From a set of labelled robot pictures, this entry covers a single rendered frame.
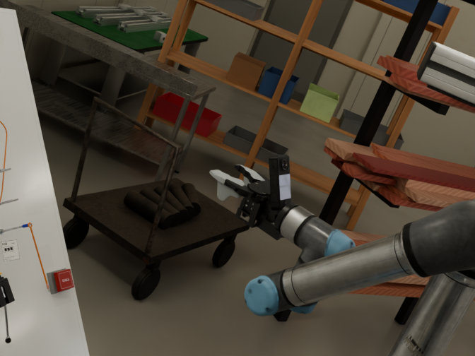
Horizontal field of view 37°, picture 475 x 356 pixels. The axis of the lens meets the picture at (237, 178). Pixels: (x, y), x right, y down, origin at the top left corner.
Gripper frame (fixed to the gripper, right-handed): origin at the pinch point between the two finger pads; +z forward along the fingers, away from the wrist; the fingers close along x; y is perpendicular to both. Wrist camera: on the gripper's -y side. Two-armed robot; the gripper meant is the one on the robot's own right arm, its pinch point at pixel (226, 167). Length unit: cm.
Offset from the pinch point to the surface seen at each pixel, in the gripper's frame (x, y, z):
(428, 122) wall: 865, 217, 293
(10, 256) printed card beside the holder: -28, 39, 35
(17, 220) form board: -23, 33, 40
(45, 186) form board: -12, 29, 47
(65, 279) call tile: -15, 45, 28
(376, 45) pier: 816, 135, 394
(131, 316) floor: 121, 176, 119
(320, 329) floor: 241, 192, 65
